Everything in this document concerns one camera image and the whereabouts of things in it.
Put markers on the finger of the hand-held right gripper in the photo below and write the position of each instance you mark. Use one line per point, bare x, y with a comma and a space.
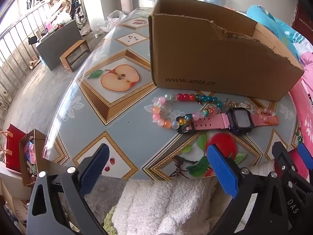
283, 156
306, 155

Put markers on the blue patterned quilt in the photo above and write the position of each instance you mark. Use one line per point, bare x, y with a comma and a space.
269, 22

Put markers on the wheelchair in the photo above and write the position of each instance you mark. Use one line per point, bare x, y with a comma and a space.
79, 17

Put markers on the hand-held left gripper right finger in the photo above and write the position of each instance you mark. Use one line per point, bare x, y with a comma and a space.
221, 171

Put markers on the pink container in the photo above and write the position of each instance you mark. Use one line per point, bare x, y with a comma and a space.
49, 25

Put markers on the pair of white shoes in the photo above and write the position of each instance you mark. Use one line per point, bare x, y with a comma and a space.
6, 99

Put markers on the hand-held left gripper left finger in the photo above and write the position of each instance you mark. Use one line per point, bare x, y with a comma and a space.
95, 166

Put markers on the square-faced smart watch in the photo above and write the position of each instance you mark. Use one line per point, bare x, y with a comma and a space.
240, 121

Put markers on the grey cabinet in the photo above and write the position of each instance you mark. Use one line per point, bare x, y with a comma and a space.
58, 46

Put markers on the white fluffy blanket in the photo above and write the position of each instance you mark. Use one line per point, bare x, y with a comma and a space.
159, 205

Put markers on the dark red door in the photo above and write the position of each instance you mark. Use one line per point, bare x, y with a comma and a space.
304, 19

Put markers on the metal railing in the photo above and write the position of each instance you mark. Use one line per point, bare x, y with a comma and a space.
14, 53

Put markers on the white plastic bag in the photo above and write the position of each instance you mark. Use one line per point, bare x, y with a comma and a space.
112, 20

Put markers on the pile of clothes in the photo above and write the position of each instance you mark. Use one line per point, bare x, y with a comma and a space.
61, 5

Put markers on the red paper bag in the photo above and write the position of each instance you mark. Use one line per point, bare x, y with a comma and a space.
16, 151

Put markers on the fruit print tablecloth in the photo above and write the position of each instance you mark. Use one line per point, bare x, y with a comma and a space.
134, 127

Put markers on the brown cardboard box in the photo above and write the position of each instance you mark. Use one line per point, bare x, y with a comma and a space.
207, 61

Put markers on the pair of beige slippers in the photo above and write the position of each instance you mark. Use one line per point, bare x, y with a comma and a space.
34, 63

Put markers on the pink floral blanket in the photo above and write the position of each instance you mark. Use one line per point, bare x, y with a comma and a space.
308, 117

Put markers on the wooden stool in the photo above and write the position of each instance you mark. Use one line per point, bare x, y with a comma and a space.
73, 47

